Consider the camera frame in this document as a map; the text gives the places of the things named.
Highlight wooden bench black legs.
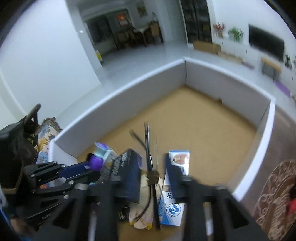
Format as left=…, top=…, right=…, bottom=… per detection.
left=260, top=57, right=282, bottom=81

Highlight black television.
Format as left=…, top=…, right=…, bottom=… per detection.
left=249, top=25, right=285, bottom=62

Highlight brown cardboard box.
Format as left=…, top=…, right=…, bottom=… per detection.
left=193, top=41, right=221, bottom=54

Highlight purple floor mat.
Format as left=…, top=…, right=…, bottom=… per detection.
left=275, top=81, right=291, bottom=96

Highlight green potted plant left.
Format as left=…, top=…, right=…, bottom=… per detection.
left=228, top=27, right=244, bottom=42

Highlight purple cap tube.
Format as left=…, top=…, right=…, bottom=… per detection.
left=88, top=142, right=118, bottom=171

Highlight blue white medicine box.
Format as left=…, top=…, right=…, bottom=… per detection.
left=158, top=150, right=190, bottom=226

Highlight red flowers vase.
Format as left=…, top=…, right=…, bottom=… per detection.
left=213, top=22, right=225, bottom=38

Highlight black text box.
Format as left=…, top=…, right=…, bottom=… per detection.
left=110, top=149, right=142, bottom=203

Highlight grey white storage box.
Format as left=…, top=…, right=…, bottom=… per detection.
left=49, top=58, right=275, bottom=200

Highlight dark glass display cabinet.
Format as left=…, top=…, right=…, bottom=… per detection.
left=181, top=0, right=212, bottom=43

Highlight black sticks bundle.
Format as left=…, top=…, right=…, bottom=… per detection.
left=129, top=122, right=161, bottom=230

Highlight red fabric pouch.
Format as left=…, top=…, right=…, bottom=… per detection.
left=287, top=199, right=296, bottom=216

